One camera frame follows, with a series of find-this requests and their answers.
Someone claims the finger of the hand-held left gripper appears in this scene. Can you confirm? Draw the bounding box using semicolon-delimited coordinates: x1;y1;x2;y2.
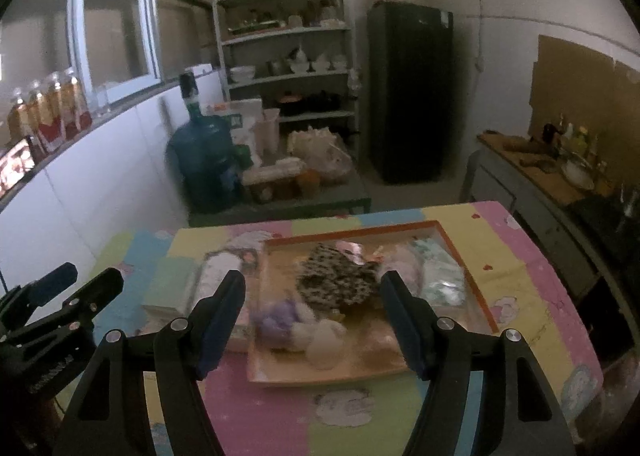
0;262;79;321
10;267;125;352

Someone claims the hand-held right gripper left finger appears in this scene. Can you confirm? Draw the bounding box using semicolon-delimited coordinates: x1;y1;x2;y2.
52;270;247;456

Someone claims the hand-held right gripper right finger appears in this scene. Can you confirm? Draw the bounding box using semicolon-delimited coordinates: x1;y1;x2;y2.
380;270;576;456

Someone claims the orange-rimmed shallow box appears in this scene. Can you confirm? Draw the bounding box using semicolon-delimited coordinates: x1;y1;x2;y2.
246;220;501;387

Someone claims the purple plush toy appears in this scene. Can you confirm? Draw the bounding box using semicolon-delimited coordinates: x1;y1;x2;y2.
254;298;303;344

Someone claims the green floral tissue pack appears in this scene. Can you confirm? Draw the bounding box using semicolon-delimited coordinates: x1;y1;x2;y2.
412;238;469;310

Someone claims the pink plush toy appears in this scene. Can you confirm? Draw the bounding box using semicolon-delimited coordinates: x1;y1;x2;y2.
382;246;421;287

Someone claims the white plush toy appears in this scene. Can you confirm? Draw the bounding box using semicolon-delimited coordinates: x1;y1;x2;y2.
292;318;348;370

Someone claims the leopard print pouch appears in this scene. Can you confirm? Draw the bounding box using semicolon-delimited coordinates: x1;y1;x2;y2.
295;243;381;311

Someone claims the white floral box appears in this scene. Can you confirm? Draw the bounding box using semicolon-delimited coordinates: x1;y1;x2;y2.
192;248;262;352

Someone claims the mint green box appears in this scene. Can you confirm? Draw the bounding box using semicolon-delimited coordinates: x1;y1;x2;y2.
142;256;202;317

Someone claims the pastel sheep printed tablecloth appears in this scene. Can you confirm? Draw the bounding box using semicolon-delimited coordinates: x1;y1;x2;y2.
95;201;606;456

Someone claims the low grey table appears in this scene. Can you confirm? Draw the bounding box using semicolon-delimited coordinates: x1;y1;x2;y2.
187;171;372;227

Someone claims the blue water jug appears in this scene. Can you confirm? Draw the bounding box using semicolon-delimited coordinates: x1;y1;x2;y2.
166;113;241;214

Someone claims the white flat packet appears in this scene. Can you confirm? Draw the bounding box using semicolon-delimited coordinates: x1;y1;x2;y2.
242;158;306;184

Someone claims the orange preserve jar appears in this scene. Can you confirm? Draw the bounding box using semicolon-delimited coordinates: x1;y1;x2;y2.
297;170;321;197

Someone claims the amber drink bottle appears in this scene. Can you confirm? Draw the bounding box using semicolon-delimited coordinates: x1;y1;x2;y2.
62;68;93;137
45;73;69;141
7;88;29;147
25;80;49;149

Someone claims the grey kitchen counter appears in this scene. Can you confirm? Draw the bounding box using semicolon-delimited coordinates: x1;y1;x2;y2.
460;132;640;287

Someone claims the clear plastic bag of food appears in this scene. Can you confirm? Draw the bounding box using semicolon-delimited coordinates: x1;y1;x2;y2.
287;128;353;185

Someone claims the white sack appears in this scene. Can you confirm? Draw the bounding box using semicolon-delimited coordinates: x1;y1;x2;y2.
207;98;266;167

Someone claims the black water jug pump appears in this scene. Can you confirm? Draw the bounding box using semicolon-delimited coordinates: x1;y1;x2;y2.
179;72;202;117

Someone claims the red-lidded pot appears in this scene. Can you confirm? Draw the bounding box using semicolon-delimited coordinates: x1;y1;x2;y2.
277;92;303;117

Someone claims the white bowl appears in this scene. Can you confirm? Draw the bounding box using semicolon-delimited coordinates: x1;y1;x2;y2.
560;158;596;191

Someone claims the dark refrigerator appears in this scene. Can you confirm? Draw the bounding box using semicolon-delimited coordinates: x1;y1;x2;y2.
366;0;455;185

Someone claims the black wok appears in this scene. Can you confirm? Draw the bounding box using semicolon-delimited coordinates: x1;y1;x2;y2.
305;92;346;114

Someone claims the cluster of condiment bottles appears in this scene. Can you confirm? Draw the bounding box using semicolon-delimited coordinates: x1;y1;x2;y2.
542;113;608;171

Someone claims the grey metal shelf rack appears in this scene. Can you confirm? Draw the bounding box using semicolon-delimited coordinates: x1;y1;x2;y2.
212;0;358;137

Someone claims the sliding window frame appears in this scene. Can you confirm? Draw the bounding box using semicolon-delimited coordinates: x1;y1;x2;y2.
0;0;163;102

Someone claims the cardboard wall sheet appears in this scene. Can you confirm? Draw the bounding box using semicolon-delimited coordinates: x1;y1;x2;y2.
527;34;640;161

